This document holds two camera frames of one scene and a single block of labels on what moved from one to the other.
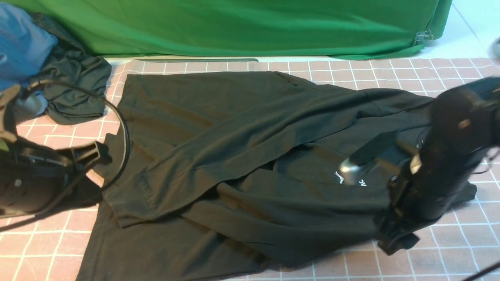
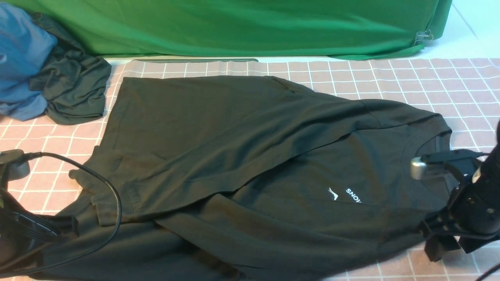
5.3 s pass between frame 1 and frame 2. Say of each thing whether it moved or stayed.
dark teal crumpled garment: stayed
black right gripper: moved
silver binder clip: stayed
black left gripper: moved
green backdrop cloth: stayed
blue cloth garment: stayed
